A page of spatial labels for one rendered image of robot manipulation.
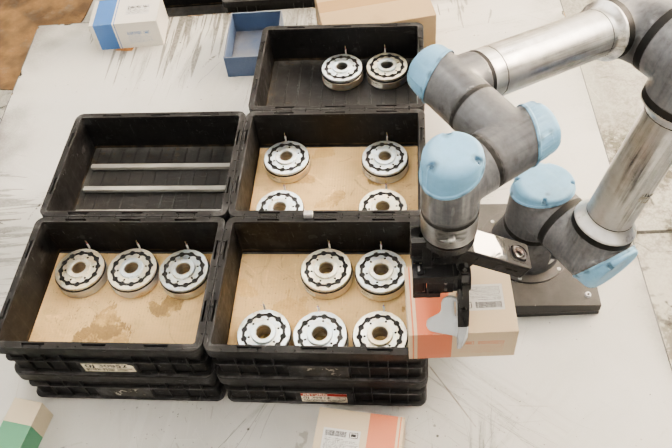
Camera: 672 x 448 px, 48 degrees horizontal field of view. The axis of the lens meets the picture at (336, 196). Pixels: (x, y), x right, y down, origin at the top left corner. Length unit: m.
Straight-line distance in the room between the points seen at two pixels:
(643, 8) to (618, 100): 1.89
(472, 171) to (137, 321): 0.88
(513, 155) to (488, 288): 0.30
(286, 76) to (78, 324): 0.80
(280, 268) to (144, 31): 1.01
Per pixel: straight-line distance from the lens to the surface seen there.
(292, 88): 1.91
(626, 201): 1.37
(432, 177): 0.88
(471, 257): 1.03
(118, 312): 1.59
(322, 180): 1.69
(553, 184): 1.50
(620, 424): 1.57
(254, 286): 1.54
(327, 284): 1.49
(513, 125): 0.95
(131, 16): 2.33
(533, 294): 1.62
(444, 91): 1.00
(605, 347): 1.64
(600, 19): 1.21
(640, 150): 1.31
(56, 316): 1.64
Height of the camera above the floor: 2.11
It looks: 51 degrees down
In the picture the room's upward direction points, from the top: 7 degrees counter-clockwise
